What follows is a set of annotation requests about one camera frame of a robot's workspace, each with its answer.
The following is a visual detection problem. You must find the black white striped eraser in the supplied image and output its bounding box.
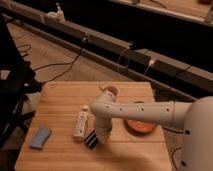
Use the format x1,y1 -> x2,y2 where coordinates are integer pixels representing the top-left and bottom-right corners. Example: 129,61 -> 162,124
84,131 -> 99,149

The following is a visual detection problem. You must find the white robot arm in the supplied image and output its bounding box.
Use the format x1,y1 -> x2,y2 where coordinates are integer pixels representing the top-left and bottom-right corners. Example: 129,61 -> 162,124
90,92 -> 213,171

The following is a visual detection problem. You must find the orange plate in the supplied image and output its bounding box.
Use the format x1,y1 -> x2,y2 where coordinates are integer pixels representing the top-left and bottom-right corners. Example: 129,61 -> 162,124
124,120 -> 156,135

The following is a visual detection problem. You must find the white plastic bottle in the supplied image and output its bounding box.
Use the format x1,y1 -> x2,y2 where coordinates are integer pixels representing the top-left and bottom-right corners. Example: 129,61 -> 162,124
73,105 -> 89,141

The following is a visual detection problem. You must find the blue sponge cloth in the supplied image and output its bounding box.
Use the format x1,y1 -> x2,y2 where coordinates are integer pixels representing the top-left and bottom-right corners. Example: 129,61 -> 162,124
30,127 -> 52,149

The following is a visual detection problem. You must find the black tripod stand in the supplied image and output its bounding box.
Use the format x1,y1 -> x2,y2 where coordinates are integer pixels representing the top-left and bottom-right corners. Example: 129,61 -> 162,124
0,14 -> 42,149

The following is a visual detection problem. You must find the black cable on floor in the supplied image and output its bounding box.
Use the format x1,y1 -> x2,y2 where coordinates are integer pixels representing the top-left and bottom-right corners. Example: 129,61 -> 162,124
16,36 -> 88,84

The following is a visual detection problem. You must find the white cable with plug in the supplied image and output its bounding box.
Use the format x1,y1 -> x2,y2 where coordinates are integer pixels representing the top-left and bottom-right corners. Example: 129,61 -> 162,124
143,59 -> 156,83

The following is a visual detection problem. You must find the black cables right floor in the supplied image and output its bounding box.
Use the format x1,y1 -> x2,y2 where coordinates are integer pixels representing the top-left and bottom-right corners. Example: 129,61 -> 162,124
162,125 -> 188,171

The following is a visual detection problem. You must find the white object on rail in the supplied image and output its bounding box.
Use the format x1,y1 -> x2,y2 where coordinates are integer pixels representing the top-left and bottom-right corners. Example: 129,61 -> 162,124
46,3 -> 65,22

